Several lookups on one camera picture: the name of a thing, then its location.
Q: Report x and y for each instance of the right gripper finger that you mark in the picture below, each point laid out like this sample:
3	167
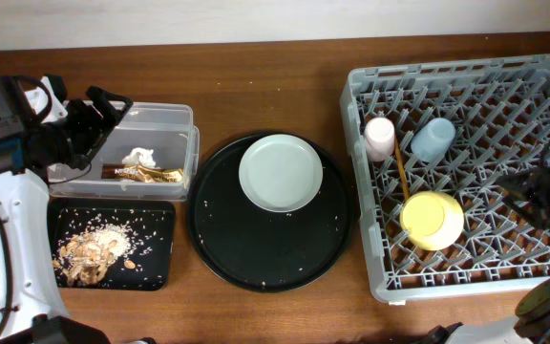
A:
525	213
521	181

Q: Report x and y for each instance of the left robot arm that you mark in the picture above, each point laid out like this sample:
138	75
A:
31	307

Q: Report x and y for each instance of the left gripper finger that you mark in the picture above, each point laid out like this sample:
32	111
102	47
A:
103	102
89	146

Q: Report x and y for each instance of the food scraps pile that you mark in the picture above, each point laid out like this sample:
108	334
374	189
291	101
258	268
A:
94	251

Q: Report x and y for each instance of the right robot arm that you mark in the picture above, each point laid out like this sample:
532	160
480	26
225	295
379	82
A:
530	324

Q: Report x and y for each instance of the grey dishwasher rack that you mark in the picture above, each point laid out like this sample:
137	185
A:
500	108

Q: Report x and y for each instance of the clear plastic bin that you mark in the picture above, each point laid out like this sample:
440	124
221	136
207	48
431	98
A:
165	129

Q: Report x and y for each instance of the gold coffee sachet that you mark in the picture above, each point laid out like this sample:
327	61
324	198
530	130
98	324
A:
139	173

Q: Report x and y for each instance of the black rectangular tray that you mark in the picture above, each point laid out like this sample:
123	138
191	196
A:
112	243

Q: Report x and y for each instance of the blue cup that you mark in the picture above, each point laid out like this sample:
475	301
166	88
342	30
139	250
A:
433	139

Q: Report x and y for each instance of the pink cup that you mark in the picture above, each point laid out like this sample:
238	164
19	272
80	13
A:
379	138

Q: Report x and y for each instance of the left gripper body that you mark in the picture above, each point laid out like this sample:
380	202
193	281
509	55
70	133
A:
73	135

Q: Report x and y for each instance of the round black tray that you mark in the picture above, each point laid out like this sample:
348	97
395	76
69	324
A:
263	251

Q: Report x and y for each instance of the white tissue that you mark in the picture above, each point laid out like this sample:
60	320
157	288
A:
140	156

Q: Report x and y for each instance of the grey plate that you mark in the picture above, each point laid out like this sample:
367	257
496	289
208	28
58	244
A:
280	173

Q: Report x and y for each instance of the yellow bowl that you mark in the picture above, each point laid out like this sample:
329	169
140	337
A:
432	220

